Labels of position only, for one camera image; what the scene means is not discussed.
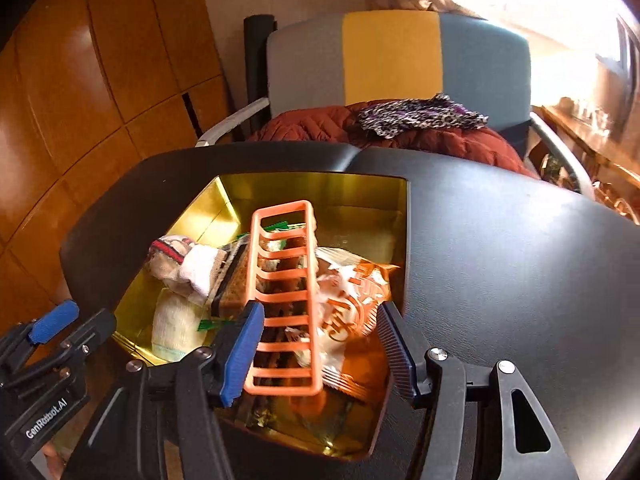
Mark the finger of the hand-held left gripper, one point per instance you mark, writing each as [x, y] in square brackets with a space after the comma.
[95, 327]
[52, 322]

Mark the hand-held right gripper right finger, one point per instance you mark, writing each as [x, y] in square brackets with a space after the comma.
[395, 355]

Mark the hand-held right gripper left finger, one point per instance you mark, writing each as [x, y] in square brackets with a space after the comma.
[242, 355]

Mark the orange plastic rack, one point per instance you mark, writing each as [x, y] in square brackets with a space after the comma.
[280, 387]

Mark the brown chocolate wafer bar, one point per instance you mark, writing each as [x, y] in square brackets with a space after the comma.
[232, 285]

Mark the orange snack bag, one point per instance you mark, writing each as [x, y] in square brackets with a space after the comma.
[350, 300]

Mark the beige knitted sock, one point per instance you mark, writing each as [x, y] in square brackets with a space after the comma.
[200, 265]

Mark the red box with gold lining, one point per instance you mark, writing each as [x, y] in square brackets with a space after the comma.
[350, 190]

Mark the wooden wardrobe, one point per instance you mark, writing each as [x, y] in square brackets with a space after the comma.
[75, 85]

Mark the red quilted jacket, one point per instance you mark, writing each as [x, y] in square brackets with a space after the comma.
[310, 125]

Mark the leopard print cloth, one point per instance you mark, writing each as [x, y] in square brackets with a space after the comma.
[420, 115]

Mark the wooden dining table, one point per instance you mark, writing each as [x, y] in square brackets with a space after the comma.
[590, 135]

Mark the grey yellow blue armchair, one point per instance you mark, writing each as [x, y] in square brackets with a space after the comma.
[390, 55]

